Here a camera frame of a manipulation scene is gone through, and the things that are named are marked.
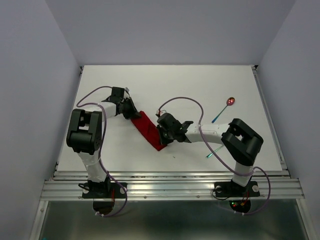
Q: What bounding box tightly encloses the red cloth napkin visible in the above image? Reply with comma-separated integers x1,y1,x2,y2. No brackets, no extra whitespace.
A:
131,111,167,151

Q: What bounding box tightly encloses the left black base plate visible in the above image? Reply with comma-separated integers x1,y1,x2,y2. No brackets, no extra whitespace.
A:
78,182,126,199

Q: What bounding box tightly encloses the iridescent metal spoon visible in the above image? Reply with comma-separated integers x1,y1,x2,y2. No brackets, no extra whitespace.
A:
211,96,236,124

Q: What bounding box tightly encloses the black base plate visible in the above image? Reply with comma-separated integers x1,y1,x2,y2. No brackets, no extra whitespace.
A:
78,182,126,199
213,180,260,198

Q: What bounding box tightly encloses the iridescent metal fork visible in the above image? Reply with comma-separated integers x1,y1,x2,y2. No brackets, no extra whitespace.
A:
205,146,225,159

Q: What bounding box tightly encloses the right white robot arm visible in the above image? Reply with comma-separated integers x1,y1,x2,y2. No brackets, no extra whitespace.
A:
156,112,264,195

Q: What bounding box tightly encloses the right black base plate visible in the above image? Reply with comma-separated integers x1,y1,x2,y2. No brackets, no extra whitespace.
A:
213,180,260,198

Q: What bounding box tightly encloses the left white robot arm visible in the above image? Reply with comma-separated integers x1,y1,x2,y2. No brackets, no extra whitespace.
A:
66,86,141,197

